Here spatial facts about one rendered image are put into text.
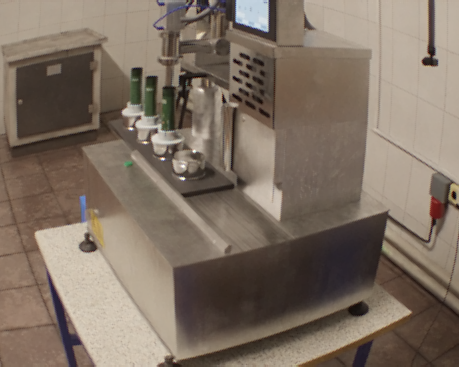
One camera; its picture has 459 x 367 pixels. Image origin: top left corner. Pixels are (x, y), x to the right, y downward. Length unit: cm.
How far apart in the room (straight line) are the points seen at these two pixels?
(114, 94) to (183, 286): 413
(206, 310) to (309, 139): 35
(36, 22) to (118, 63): 95
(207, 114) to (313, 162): 43
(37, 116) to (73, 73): 40
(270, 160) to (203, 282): 24
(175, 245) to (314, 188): 28
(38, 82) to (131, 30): 119
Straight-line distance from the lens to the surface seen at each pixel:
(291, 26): 104
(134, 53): 507
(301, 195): 116
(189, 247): 106
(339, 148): 118
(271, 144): 110
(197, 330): 111
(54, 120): 428
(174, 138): 136
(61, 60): 417
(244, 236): 110
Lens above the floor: 156
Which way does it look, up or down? 25 degrees down
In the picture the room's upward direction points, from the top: 2 degrees clockwise
